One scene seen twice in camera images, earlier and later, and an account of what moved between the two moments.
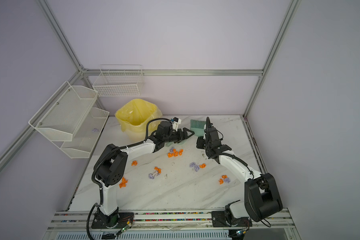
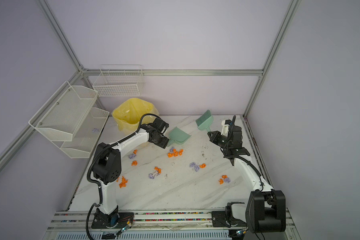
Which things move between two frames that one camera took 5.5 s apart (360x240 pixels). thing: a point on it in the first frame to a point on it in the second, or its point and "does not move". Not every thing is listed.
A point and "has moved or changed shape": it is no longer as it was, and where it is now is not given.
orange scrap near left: x=123 y=183 does not move
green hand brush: x=197 y=127 has moved or changed shape
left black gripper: x=184 y=133 to x=164 y=143
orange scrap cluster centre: x=175 y=153 does not move
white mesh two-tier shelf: x=69 y=121 does not move
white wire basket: x=119 y=80 does not move
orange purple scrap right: x=225 y=179 does not move
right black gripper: x=199 y=139 to x=213 y=139
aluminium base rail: x=71 y=225 does not move
